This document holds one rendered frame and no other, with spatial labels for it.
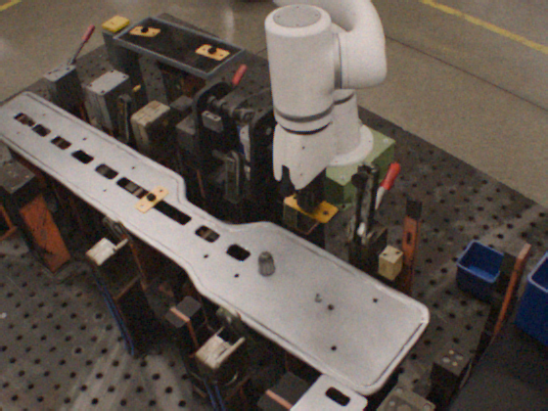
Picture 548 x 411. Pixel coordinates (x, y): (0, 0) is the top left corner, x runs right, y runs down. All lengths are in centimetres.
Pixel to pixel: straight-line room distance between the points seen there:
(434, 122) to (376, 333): 216
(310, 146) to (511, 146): 233
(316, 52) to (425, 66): 287
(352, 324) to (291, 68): 54
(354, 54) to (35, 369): 115
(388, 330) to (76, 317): 85
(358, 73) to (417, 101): 255
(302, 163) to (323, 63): 17
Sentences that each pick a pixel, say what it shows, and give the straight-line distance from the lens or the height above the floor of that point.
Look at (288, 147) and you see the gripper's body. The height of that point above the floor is 141.
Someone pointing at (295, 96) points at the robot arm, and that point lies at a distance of 84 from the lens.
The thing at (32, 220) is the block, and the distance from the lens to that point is 166.
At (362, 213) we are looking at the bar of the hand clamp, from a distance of 121.
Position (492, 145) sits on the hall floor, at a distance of 315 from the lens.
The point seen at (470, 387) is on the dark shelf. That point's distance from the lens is 110.
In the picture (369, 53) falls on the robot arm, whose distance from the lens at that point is 82.
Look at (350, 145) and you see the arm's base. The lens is 176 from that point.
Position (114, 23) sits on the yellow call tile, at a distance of 185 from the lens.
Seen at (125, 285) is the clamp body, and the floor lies 94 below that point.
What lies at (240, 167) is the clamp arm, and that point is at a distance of 138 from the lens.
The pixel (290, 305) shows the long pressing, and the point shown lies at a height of 100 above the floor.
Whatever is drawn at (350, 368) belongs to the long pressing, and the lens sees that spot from 113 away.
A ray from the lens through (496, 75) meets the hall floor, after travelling 365.
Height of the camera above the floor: 198
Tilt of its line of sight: 45 degrees down
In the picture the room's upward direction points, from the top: 7 degrees counter-clockwise
